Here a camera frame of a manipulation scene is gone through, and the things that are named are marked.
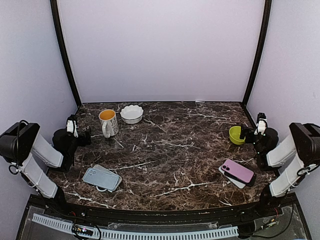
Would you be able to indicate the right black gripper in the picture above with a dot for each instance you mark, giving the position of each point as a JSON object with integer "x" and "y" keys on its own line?
{"x": 243, "y": 133}

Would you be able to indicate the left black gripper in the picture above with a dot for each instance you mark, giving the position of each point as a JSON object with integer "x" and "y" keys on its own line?
{"x": 83, "y": 142}

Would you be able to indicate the purple phone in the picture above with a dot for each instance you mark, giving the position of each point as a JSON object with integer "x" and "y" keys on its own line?
{"x": 237, "y": 170}

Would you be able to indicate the light blue phone case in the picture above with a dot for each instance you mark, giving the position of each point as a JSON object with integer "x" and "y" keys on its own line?
{"x": 100, "y": 179}

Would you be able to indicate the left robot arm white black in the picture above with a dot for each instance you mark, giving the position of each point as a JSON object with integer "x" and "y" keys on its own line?
{"x": 22, "y": 145}

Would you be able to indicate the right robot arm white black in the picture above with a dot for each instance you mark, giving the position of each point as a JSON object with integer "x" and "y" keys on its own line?
{"x": 297, "y": 156}

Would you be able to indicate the clear white phone case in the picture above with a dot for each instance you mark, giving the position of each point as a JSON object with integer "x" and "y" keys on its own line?
{"x": 119, "y": 178}

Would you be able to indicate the black phone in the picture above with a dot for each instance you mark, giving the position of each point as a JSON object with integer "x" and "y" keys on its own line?
{"x": 249, "y": 184}

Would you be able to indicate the white phone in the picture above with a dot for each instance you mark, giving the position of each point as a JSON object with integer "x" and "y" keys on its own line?
{"x": 235, "y": 182}

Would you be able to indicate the green bowl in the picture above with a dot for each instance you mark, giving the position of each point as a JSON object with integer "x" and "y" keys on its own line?
{"x": 234, "y": 135}

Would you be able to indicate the floral white mug yellow inside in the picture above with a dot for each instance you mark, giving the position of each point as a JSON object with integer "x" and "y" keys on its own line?
{"x": 109, "y": 123}

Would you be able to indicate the white scalloped bowl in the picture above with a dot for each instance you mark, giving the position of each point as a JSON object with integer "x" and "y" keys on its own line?
{"x": 132, "y": 114}

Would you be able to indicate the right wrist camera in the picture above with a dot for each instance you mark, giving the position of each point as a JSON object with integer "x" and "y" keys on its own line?
{"x": 261, "y": 124}

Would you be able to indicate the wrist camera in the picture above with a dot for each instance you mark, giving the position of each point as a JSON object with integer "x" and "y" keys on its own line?
{"x": 72, "y": 125}
{"x": 261, "y": 124}

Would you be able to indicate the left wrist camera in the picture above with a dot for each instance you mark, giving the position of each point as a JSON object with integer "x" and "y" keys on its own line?
{"x": 72, "y": 125}

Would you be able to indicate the white slotted cable duct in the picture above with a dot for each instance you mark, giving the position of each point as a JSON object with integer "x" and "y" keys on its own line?
{"x": 95, "y": 233}

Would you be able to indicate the right black frame post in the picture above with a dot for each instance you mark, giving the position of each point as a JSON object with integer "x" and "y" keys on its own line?
{"x": 258, "y": 52}

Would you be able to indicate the black frame post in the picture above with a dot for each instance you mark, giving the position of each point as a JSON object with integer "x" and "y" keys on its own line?
{"x": 63, "y": 52}
{"x": 258, "y": 52}

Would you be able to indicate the left black frame post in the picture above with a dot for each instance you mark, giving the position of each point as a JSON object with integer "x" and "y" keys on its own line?
{"x": 63, "y": 52}

